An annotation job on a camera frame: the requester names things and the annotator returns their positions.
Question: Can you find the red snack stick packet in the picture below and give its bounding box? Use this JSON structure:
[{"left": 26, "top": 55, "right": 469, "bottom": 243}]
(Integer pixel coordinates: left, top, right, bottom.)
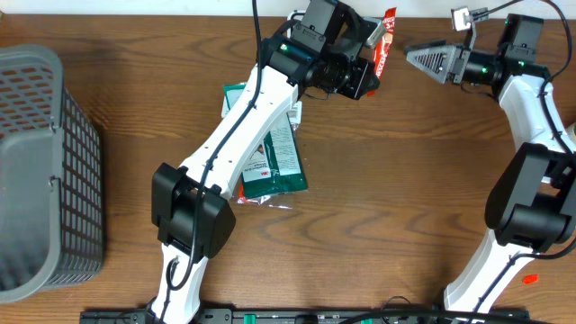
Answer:
[{"left": 373, "top": 7, "right": 397, "bottom": 81}]

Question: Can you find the green grip gloves package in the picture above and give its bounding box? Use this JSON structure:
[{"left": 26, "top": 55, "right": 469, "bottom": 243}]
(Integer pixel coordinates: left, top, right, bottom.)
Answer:
[{"left": 222, "top": 82, "right": 310, "bottom": 200}]

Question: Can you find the red dustpan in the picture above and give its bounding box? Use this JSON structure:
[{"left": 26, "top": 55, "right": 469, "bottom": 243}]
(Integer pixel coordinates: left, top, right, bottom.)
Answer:
[{"left": 220, "top": 96, "right": 303, "bottom": 211}]

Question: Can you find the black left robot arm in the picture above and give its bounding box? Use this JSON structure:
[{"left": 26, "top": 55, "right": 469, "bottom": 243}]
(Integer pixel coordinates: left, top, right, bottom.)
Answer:
[{"left": 146, "top": 0, "right": 385, "bottom": 323}]

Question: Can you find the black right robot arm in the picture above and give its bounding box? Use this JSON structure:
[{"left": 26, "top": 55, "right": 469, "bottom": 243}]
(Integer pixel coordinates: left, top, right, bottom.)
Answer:
[{"left": 405, "top": 6, "right": 575, "bottom": 313}]

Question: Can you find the white barcode scanner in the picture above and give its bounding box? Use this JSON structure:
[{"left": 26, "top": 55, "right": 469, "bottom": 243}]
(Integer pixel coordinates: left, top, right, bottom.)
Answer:
[{"left": 287, "top": 10, "right": 306, "bottom": 27}]

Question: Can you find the red sticker on table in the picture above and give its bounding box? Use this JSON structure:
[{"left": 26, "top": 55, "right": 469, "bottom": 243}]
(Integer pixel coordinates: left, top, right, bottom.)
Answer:
[{"left": 522, "top": 274, "right": 539, "bottom": 285}]

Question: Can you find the grey plastic basket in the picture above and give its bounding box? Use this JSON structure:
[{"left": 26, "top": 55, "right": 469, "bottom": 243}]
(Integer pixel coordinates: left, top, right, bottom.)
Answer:
[{"left": 1, "top": 44, "right": 104, "bottom": 303}]

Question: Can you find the black left camera cable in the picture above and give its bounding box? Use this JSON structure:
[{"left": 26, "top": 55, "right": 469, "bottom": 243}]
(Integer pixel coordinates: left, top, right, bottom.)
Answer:
[{"left": 157, "top": 0, "right": 265, "bottom": 323}]

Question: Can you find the black mounting rail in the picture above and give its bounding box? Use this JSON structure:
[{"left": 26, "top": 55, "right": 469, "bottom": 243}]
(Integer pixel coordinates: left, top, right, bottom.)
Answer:
[{"left": 78, "top": 308, "right": 532, "bottom": 324}]

